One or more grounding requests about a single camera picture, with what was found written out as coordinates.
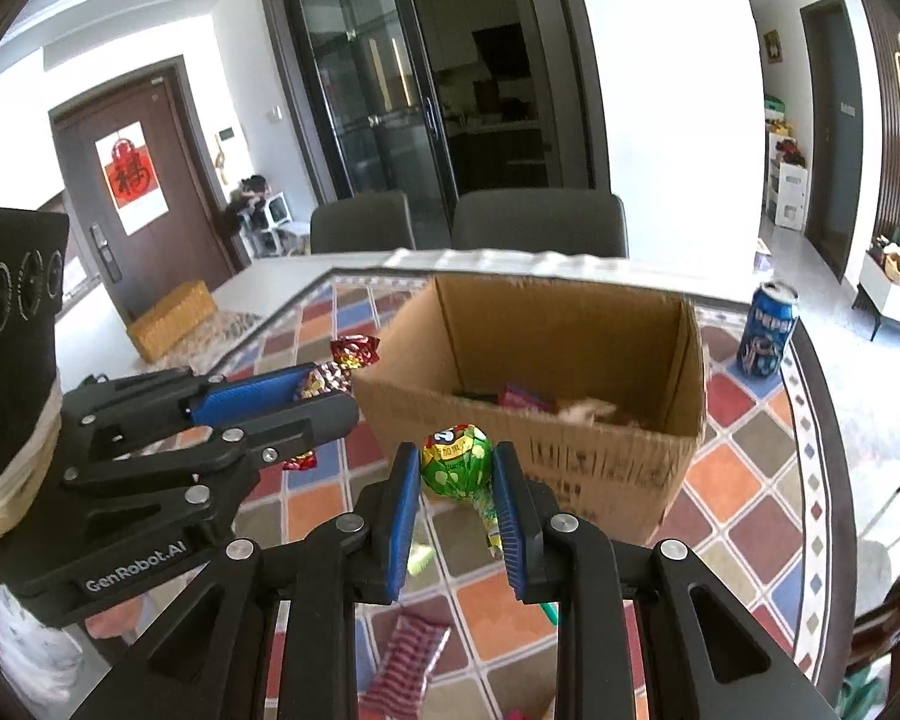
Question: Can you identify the red gold candy wrapper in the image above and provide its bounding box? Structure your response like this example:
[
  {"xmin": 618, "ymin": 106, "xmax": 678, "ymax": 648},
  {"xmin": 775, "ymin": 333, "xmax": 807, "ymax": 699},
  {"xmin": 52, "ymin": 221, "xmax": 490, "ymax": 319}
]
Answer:
[{"xmin": 280, "ymin": 333, "xmax": 383, "ymax": 473}]

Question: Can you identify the maroon striped snack bar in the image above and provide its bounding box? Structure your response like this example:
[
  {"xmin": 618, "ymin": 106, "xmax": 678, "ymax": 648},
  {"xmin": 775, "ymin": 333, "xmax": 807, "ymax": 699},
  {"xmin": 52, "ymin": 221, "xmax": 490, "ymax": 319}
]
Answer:
[{"xmin": 359, "ymin": 614, "xmax": 450, "ymax": 718}]

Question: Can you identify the green lollipop candy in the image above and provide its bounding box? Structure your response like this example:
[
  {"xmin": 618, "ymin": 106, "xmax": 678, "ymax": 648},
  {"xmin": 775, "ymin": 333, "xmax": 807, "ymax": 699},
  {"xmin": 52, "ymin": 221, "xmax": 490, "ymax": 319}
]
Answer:
[{"xmin": 417, "ymin": 421, "xmax": 561, "ymax": 628}]

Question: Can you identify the tan snack bag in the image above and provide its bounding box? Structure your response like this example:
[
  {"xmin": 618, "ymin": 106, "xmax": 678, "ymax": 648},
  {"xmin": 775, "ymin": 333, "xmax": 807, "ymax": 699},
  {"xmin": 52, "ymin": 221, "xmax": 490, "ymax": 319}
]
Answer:
[{"xmin": 556, "ymin": 398, "xmax": 617, "ymax": 426}]

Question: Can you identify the magenta snack bag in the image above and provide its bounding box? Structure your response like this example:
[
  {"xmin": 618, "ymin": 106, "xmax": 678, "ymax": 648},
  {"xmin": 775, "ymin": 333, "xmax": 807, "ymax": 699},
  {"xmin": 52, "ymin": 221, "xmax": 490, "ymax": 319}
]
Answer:
[{"xmin": 497, "ymin": 383, "xmax": 556, "ymax": 415}]

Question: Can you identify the patterned place mat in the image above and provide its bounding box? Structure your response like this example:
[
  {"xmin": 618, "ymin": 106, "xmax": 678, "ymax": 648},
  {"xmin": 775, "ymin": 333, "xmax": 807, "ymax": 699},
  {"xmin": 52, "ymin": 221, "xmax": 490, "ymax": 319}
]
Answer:
[{"xmin": 149, "ymin": 310, "xmax": 263, "ymax": 374}]

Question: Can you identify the woven yellow tissue box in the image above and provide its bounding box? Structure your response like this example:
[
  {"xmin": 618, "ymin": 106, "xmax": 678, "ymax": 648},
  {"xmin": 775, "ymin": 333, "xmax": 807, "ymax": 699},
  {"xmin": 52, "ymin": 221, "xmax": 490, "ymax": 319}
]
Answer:
[{"xmin": 126, "ymin": 280, "xmax": 217, "ymax": 362}]

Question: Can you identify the colourful diamond tablecloth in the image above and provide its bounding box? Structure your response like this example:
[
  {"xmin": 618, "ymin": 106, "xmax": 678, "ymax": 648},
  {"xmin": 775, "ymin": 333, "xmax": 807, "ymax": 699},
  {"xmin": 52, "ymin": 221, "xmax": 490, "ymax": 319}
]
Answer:
[{"xmin": 221, "ymin": 268, "xmax": 847, "ymax": 718}]

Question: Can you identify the brown entrance door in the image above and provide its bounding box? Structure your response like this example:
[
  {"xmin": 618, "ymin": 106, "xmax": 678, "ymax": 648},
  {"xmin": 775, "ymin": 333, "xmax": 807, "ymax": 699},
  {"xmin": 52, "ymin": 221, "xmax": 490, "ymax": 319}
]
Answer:
[{"xmin": 50, "ymin": 57, "xmax": 248, "ymax": 323}]

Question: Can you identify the white shelf with toy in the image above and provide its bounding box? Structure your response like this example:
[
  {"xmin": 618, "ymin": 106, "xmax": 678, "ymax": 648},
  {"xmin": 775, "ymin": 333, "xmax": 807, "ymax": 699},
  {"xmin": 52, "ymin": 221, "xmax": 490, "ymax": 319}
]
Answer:
[{"xmin": 226, "ymin": 174, "xmax": 292, "ymax": 259}]

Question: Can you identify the dark dining chair left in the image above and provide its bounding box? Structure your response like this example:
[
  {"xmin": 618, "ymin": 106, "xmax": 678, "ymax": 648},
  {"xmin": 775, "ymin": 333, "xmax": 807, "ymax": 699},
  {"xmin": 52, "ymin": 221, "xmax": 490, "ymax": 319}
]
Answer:
[{"xmin": 310, "ymin": 190, "xmax": 416, "ymax": 254}]

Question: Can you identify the dark dining chair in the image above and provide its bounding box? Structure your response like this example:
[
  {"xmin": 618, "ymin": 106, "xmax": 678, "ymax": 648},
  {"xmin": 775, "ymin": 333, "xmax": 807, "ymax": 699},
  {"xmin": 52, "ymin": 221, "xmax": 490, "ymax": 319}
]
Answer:
[
  {"xmin": 452, "ymin": 187, "xmax": 629, "ymax": 259},
  {"xmin": 310, "ymin": 190, "xmax": 416, "ymax": 254}
]

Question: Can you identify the cardboard box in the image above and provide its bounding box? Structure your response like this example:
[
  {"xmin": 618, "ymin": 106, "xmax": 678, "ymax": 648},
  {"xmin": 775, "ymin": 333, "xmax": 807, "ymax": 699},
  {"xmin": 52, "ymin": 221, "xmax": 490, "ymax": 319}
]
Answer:
[{"xmin": 352, "ymin": 275, "xmax": 707, "ymax": 544}]

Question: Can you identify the red fu poster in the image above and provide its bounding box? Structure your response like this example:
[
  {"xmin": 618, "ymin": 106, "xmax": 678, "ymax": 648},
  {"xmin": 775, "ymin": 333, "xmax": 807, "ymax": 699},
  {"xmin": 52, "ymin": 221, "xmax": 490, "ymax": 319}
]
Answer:
[{"xmin": 95, "ymin": 122, "xmax": 169, "ymax": 236}]

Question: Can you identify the dark dining chair right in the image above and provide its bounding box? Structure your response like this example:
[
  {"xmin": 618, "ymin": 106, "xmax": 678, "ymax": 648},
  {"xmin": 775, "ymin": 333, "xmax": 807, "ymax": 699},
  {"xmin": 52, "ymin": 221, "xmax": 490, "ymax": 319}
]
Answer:
[{"xmin": 452, "ymin": 187, "xmax": 629, "ymax": 259}]

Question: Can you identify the blue pepsi can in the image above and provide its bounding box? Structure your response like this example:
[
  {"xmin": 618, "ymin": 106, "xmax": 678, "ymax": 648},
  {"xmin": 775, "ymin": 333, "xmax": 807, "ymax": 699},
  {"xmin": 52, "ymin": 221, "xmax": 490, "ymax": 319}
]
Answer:
[{"xmin": 736, "ymin": 280, "xmax": 800, "ymax": 379}]

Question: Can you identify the black glass sliding door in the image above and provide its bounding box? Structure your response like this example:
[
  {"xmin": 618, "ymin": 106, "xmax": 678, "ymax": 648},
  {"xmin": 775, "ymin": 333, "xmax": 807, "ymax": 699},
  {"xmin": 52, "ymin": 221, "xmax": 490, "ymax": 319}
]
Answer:
[{"xmin": 263, "ymin": 0, "xmax": 611, "ymax": 249}]

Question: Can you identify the white low tv cabinet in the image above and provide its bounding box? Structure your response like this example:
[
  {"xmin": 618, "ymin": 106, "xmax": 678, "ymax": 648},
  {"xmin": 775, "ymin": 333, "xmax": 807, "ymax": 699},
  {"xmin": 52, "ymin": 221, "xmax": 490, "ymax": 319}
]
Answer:
[{"xmin": 854, "ymin": 255, "xmax": 900, "ymax": 340}]

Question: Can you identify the dark interior door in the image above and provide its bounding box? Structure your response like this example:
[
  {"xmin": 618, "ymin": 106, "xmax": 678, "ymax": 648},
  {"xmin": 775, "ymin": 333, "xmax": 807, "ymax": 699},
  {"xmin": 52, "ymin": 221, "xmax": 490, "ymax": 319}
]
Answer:
[{"xmin": 800, "ymin": 0, "xmax": 863, "ymax": 280}]

